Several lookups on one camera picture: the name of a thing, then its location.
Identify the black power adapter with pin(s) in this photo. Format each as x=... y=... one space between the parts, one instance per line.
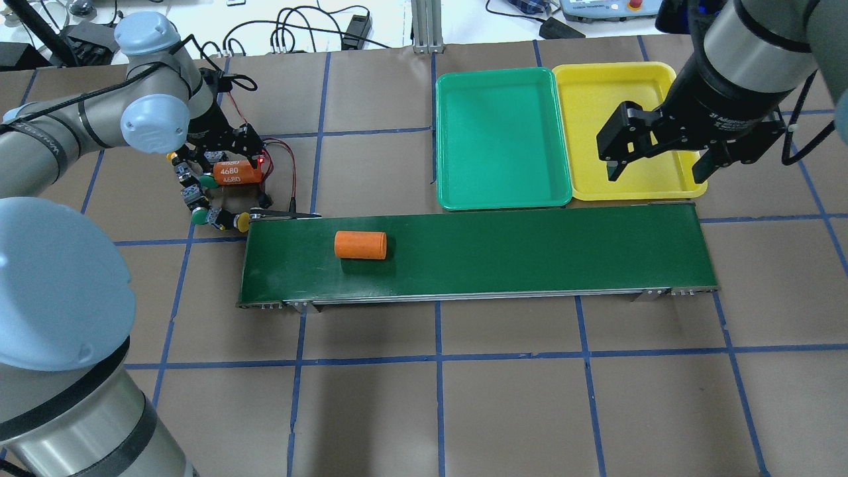
x=356 y=33

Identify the plain orange cylinder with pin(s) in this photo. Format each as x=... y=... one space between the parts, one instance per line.
x=361 y=245

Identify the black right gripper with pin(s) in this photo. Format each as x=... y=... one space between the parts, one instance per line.
x=717 y=95

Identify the orange cylinder marked 4680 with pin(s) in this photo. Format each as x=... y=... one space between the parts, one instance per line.
x=236 y=173

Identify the aluminium frame post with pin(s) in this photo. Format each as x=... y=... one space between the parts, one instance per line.
x=426 y=30

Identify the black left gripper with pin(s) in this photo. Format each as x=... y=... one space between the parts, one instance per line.
x=207 y=124

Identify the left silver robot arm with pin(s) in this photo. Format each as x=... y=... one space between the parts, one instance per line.
x=69 y=408

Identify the green conveyor belt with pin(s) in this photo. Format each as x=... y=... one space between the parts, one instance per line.
x=627 y=250

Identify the green plastic tray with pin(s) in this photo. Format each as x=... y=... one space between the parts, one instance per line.
x=500 y=141

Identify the teach pendant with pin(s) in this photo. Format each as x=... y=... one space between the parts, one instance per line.
x=614 y=11

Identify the yellow plastic tray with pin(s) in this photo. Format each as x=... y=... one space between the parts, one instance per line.
x=588 y=95

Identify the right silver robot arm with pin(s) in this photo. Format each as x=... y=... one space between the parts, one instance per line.
x=748 y=56

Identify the green push button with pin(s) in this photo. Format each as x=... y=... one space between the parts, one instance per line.
x=195 y=190
x=205 y=216

